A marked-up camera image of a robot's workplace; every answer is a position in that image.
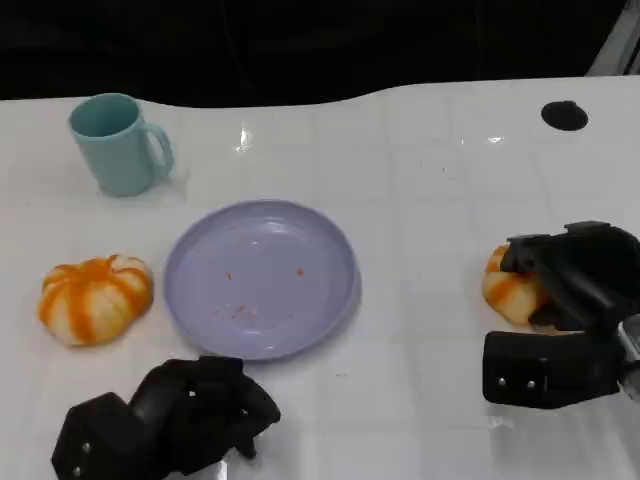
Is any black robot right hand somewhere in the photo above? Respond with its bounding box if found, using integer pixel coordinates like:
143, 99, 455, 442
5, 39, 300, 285
499, 219, 640, 334

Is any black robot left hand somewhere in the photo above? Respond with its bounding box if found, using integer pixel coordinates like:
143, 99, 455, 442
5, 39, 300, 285
130, 354, 282, 477

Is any orange white toy bread roll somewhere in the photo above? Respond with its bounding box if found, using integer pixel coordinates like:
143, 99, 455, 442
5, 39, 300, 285
38, 254, 155, 348
482, 243, 551, 327

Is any lilac plate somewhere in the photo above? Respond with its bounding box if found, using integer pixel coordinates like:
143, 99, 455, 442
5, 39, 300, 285
163, 198, 362, 363

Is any black round table grommet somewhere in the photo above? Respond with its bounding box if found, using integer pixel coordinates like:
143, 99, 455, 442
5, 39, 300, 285
540, 100, 590, 133

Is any pale green mug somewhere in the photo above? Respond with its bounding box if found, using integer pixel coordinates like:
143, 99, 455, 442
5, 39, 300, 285
68, 93, 175, 198

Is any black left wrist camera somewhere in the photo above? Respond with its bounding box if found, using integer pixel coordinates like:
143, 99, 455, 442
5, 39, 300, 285
49, 392, 146, 480

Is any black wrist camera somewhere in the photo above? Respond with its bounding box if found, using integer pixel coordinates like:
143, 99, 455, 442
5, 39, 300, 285
49, 392, 146, 480
482, 329, 629, 412

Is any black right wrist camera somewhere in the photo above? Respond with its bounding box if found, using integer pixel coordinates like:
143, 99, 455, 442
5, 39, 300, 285
482, 329, 629, 412

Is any white metal frame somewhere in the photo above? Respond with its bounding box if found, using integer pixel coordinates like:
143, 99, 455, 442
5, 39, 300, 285
587, 0, 640, 77

